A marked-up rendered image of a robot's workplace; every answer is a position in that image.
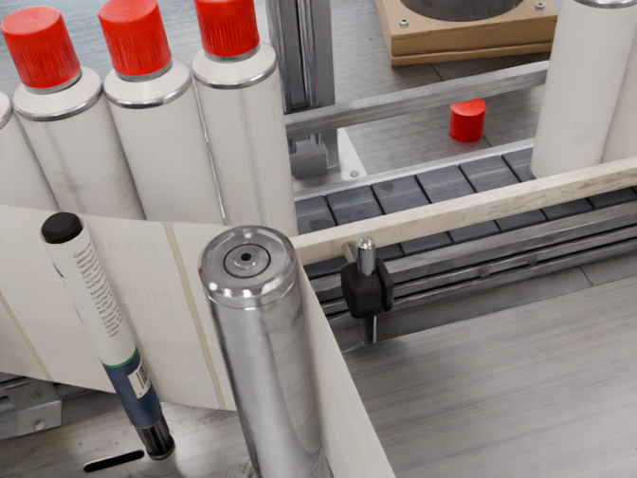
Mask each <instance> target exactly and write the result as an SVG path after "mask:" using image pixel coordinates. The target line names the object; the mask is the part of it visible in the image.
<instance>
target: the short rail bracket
mask: <svg viewBox="0 0 637 478"><path fill-rule="evenodd" d="M356 260H357V261H355V262H351V263H347V264H345V265H343V266H342V267H341V269H340V277H341V290H342V294H343V297H344V299H345V302H346V304H347V306H348V309H349V311H350V314H351V316H352V317H353V318H354V319H359V329H360V347H361V346H365V345H369V344H373V343H376V315H377V314H381V313H382V307H383V309H384V311H385V312H388V311H390V310H391V309H392V307H393V280H392V277H391V276H390V274H389V272H388V270H387V268H386V266H385V264H384V262H383V260H382V259H381V258H380V257H377V256H375V243H374V240H373V239H372V238H370V237H362V238H360V239H358V241H357V243H356Z"/></svg>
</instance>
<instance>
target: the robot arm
mask: <svg viewBox="0 0 637 478"><path fill-rule="evenodd" d="M523 1H524V0H400V2H401V3H402V4H403V5H404V6H405V7H407V8H408V9H410V10H412V11H413V12H415V13H418V14H420V15H423V16H426V17H428V18H432V19H437V20H443V21H452V22H467V21H478V20H483V19H488V18H492V17H496V16H499V15H502V14H504V13H506V12H508V11H510V10H512V9H514V8H516V7H517V6H518V5H520V4H521V3H522V2H523Z"/></svg>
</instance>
